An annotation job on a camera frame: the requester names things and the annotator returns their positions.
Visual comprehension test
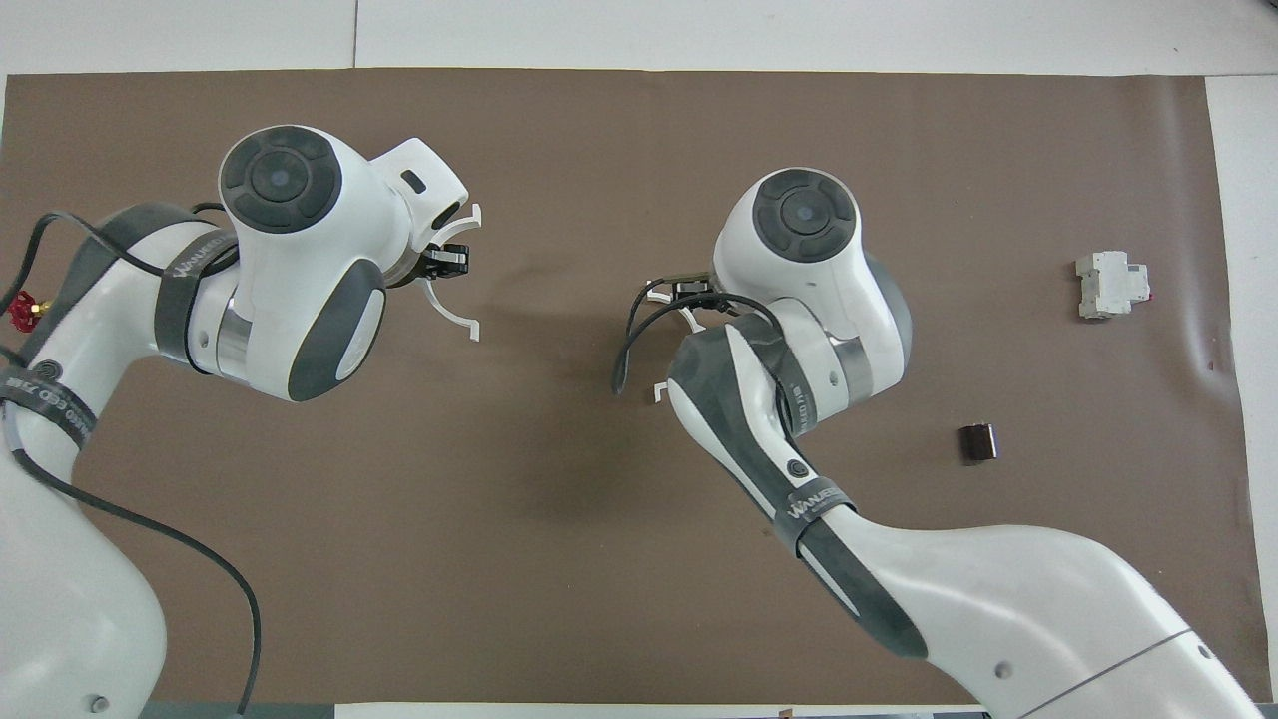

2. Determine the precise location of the brown table mat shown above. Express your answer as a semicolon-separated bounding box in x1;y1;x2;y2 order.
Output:
0;68;1262;706

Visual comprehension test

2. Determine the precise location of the black velcro cable strap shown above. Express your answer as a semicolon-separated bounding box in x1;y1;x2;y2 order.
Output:
153;230;241;375
0;361;98;450
774;477;857;560
769;355;830;440

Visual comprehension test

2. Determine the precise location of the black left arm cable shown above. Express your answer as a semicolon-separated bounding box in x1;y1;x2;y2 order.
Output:
0;203;263;718

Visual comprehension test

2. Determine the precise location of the white half pipe clamp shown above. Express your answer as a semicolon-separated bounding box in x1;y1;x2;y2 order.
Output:
644;282;735;405
424;204;483;343

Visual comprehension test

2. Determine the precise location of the white circuit breaker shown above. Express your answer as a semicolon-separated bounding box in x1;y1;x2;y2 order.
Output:
1075;251;1151;321

